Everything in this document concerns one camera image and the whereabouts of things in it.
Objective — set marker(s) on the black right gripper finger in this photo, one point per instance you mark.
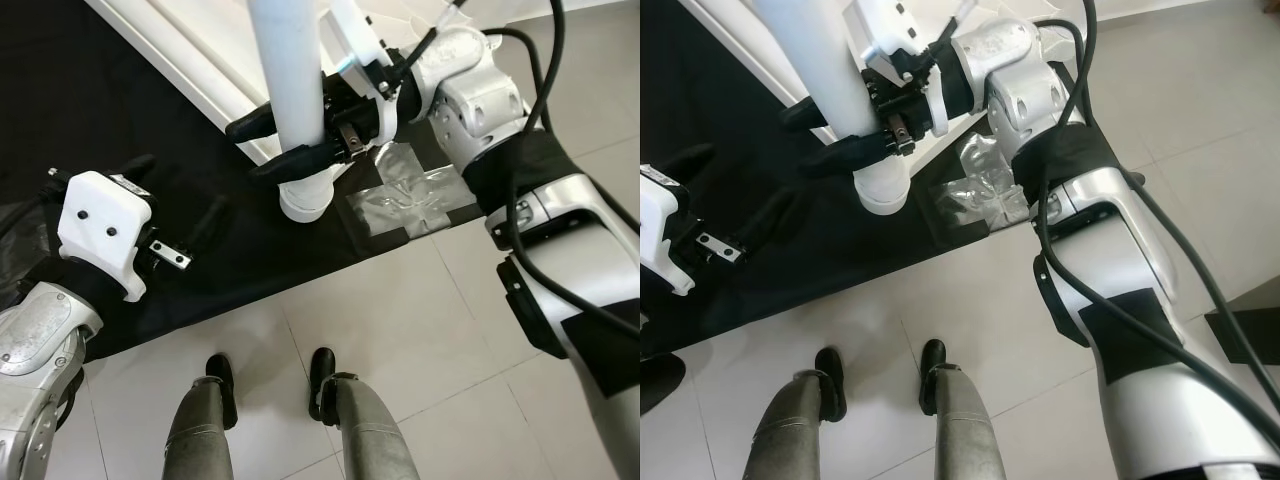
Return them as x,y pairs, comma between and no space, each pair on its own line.
300,160
805,117
252,122
845,157

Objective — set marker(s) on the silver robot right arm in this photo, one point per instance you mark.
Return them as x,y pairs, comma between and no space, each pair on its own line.
560,240
1110,260

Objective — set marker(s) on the white plastic children table top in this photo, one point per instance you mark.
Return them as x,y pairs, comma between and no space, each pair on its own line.
770,50
200,70

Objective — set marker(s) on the black table cloth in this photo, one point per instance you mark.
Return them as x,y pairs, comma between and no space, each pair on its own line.
100,120
720,120

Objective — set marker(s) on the clear tape cross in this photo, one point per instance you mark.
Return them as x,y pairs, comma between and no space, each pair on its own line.
985,190
415,195

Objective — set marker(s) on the black rectangular box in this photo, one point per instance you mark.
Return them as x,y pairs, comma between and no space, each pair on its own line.
1250,330

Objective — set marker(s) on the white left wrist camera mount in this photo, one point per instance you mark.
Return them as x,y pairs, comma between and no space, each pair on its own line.
100,230
660,235

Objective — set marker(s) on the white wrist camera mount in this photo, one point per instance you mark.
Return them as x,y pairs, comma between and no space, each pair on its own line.
355,40
885,30
100,230
660,235

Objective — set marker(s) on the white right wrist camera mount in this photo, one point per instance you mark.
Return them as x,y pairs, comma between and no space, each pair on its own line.
355,40
885,30

